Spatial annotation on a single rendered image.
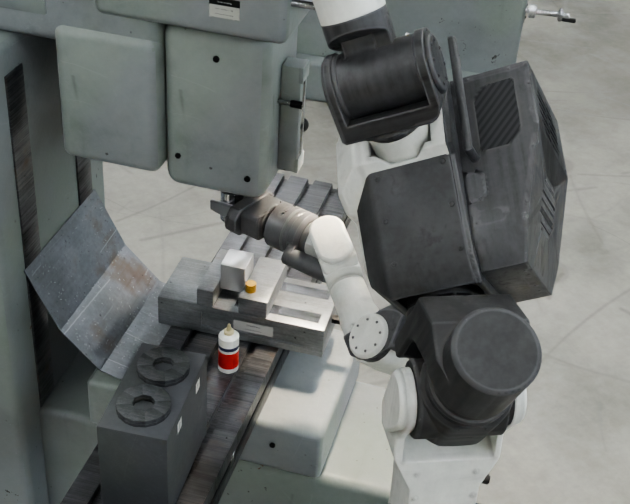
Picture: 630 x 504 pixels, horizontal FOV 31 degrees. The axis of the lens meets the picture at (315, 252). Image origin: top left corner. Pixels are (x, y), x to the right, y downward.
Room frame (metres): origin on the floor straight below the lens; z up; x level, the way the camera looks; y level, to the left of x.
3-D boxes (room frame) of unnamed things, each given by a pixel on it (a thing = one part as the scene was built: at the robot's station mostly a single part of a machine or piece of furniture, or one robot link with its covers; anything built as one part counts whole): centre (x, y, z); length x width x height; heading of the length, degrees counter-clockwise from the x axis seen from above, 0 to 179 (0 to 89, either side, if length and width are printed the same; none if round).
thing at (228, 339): (1.68, 0.15, 0.99); 0.04 x 0.04 x 0.11
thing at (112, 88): (1.86, 0.35, 1.47); 0.24 x 0.19 x 0.26; 167
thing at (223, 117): (1.81, 0.17, 1.47); 0.21 x 0.19 x 0.32; 167
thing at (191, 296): (1.84, 0.13, 0.99); 0.35 x 0.15 x 0.11; 78
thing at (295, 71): (1.79, 0.06, 1.45); 0.04 x 0.04 x 0.21; 77
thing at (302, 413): (1.81, 0.16, 0.79); 0.50 x 0.35 x 0.12; 77
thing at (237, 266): (1.85, 0.16, 1.05); 0.06 x 0.05 x 0.06; 168
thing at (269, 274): (1.84, 0.10, 1.02); 0.15 x 0.06 x 0.04; 168
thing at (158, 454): (1.40, 0.25, 1.03); 0.22 x 0.12 x 0.20; 170
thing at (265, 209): (1.76, 0.09, 1.23); 0.13 x 0.12 x 0.10; 146
